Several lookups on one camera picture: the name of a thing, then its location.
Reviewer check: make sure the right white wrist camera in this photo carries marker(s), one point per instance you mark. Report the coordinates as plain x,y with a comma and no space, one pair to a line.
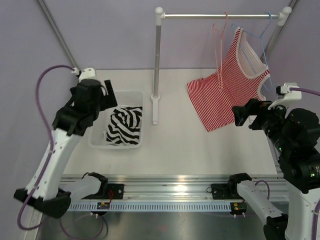
286,96

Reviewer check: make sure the right aluminium frame post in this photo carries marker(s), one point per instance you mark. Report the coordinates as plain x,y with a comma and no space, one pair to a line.
292,3

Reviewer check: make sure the white slotted cable duct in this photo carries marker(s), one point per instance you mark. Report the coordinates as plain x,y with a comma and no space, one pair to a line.
125,206

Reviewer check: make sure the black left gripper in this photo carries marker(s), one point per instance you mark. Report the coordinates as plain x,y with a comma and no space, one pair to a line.
108,101

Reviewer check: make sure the aluminium frame post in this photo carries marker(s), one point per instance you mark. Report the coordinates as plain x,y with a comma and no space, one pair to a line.
292,3
48,16

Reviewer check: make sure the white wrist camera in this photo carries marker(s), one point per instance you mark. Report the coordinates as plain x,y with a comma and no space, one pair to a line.
286,96
83,74

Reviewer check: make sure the red white striped tank top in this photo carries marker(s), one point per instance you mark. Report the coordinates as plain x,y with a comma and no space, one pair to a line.
238,79

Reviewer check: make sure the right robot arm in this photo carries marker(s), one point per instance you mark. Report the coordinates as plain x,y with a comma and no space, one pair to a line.
294,135

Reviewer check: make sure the blue wire hanger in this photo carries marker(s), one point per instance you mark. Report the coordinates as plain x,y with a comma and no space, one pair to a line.
262,40

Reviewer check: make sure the black white striped tank top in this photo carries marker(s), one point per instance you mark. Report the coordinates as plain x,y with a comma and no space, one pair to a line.
124,127

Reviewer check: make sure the clear plastic basket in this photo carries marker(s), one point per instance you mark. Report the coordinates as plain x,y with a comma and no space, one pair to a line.
125,98

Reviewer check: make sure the silver white clothes rack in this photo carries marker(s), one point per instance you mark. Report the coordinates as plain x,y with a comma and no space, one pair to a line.
160,16

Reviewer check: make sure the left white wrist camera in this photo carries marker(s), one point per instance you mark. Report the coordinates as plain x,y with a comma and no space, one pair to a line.
83,74

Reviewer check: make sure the left aluminium frame post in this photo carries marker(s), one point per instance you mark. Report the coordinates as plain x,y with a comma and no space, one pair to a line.
48,16

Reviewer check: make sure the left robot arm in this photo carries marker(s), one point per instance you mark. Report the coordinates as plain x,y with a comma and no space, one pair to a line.
88,98

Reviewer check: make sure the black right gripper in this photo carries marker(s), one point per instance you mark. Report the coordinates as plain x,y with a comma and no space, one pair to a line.
255,106

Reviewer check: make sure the aluminium mounting rail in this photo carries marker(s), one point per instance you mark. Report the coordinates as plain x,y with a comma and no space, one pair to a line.
190,188

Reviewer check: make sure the pink wire hanger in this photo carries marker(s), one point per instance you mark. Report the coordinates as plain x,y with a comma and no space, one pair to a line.
217,36

